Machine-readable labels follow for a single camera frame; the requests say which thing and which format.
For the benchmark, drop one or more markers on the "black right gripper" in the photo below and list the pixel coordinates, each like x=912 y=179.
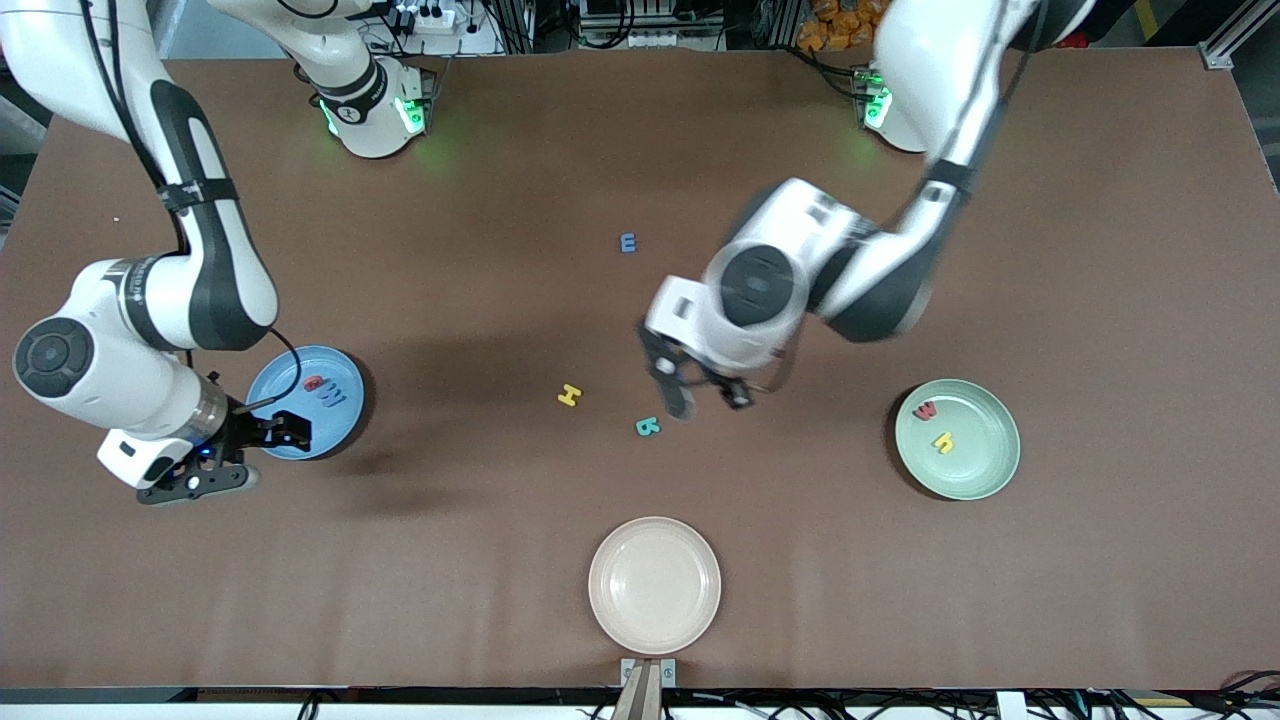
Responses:
x=243 y=430

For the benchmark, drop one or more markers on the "blue uppercase M letter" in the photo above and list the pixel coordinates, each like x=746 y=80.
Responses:
x=333 y=397

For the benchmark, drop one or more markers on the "teal uppercase R letter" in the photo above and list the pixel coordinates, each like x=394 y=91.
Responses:
x=645 y=428

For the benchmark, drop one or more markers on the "red lowercase w letter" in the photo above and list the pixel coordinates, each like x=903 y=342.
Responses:
x=926 y=410

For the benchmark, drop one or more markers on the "yellow lowercase h letter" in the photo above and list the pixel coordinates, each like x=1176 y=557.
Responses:
x=941 y=441

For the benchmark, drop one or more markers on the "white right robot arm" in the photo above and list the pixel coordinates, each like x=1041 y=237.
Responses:
x=110 y=380

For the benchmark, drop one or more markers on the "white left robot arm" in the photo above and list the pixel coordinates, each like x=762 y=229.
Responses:
x=940 y=60

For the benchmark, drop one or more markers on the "blue plate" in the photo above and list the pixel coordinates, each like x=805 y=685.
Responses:
x=338 y=428

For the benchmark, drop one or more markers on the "yellow uppercase H letter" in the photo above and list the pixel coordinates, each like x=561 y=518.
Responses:
x=569 y=396

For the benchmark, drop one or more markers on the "beige plate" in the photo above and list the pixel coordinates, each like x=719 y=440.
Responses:
x=655 y=585

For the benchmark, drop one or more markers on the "green plate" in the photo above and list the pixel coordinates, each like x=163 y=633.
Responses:
x=975 y=465

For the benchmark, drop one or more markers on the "bag of oranges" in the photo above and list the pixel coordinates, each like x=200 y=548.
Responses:
x=835 y=25

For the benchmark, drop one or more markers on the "white plastic block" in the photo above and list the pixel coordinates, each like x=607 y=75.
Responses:
x=1011 y=706

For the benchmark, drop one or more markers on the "white power strip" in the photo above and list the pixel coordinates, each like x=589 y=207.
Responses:
x=430 y=18

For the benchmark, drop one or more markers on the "red object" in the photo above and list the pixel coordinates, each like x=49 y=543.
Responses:
x=1073 y=40

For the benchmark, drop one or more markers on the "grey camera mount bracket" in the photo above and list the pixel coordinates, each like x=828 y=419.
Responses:
x=640 y=700

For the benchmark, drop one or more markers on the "aluminium frame profile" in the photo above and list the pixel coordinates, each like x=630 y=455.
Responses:
x=1220 y=52

